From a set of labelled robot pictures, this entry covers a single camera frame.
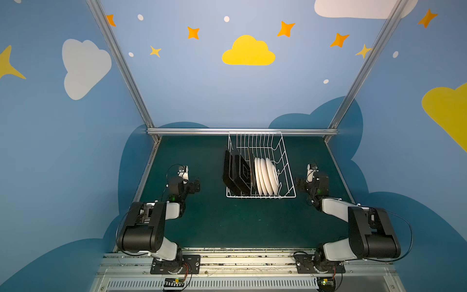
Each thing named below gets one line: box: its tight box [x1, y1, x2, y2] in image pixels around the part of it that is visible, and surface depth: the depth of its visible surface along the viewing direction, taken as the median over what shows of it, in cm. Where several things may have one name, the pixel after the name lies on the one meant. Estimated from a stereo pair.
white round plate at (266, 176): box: [260, 158, 274, 196], surface depth 86 cm
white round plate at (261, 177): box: [257, 157, 267, 196], surface depth 86 cm
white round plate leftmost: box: [254, 156, 263, 196], surface depth 85 cm
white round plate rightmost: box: [265, 157, 279, 196], surface depth 88 cm
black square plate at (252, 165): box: [247, 147, 258, 193], surface depth 84 cm
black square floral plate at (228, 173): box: [222, 149, 241, 196], surface depth 84 cm
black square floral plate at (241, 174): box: [231, 154, 252, 195], surface depth 85 cm
